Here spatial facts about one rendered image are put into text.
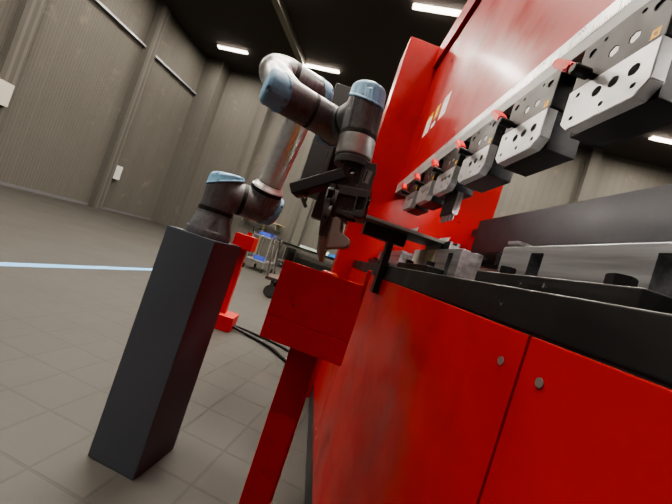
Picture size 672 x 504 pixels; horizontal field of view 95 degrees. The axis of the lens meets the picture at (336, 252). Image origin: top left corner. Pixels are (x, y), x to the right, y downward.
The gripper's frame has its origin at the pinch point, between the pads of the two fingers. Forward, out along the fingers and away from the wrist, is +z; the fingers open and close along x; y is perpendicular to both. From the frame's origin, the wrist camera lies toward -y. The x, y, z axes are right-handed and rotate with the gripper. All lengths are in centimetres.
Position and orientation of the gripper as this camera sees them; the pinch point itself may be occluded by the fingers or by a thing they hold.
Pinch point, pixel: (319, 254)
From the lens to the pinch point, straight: 62.1
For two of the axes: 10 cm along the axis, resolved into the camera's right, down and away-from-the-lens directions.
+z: -2.3, 9.7, -0.4
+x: 1.2, 0.6, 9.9
